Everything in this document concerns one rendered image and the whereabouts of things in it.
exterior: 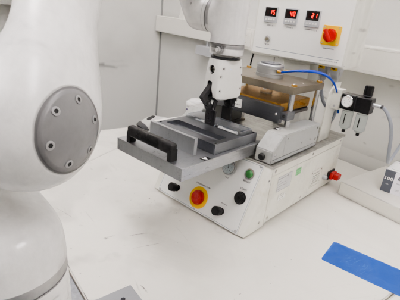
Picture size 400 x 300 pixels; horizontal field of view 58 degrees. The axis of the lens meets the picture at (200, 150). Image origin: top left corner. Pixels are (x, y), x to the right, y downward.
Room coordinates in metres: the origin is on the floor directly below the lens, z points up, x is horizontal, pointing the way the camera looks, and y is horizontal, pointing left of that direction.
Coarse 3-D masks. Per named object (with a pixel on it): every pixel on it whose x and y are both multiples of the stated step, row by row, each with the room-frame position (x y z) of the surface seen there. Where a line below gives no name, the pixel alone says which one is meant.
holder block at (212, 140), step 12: (168, 120) 0.90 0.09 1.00; (180, 120) 0.91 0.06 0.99; (192, 120) 0.92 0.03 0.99; (192, 132) 0.82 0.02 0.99; (204, 132) 0.85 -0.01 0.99; (216, 132) 0.84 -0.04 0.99; (228, 132) 0.85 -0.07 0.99; (252, 132) 0.87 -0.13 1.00; (204, 144) 0.77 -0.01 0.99; (216, 144) 0.75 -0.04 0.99; (228, 144) 0.79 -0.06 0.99; (240, 144) 0.82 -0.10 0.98
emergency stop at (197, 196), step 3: (195, 192) 0.88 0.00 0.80; (198, 192) 0.87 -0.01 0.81; (201, 192) 0.87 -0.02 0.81; (192, 195) 0.88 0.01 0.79; (195, 195) 0.87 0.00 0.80; (198, 195) 0.87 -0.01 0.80; (201, 195) 0.86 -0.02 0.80; (192, 198) 0.87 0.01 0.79; (195, 198) 0.87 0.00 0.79; (198, 198) 0.86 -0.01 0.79; (201, 198) 0.86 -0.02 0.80; (192, 201) 0.87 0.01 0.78; (195, 201) 0.86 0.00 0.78; (198, 201) 0.86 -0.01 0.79; (201, 201) 0.86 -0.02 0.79; (198, 204) 0.86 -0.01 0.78
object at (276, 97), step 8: (248, 88) 1.12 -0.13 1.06; (256, 88) 1.13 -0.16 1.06; (264, 88) 1.06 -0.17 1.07; (248, 96) 1.01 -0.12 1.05; (256, 96) 1.00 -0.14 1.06; (264, 96) 1.02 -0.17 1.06; (272, 96) 1.03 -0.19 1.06; (280, 96) 1.04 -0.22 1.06; (288, 96) 1.05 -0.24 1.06; (296, 96) 1.07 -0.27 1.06; (304, 96) 1.08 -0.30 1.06; (280, 104) 0.94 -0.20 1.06; (296, 104) 1.01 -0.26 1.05; (304, 104) 1.02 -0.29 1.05; (296, 112) 1.02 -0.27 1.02
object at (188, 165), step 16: (160, 128) 0.81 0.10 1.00; (128, 144) 0.77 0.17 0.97; (144, 144) 0.77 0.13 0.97; (192, 144) 0.74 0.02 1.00; (256, 144) 0.86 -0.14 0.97; (144, 160) 0.73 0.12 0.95; (160, 160) 0.70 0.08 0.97; (192, 160) 0.71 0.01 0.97; (208, 160) 0.72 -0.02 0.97; (224, 160) 0.76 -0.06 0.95; (176, 176) 0.67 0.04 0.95; (192, 176) 0.68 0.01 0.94
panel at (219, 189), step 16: (240, 160) 0.87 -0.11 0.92; (208, 176) 0.89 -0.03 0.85; (224, 176) 0.87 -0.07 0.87; (240, 176) 0.85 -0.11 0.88; (256, 176) 0.82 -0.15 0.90; (176, 192) 0.92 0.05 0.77; (192, 192) 0.89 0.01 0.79; (208, 192) 0.87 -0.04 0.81; (224, 192) 0.84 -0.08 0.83; (192, 208) 0.87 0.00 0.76; (208, 208) 0.84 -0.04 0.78; (224, 208) 0.82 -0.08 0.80; (240, 208) 0.80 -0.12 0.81; (224, 224) 0.80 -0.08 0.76; (240, 224) 0.78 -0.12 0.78
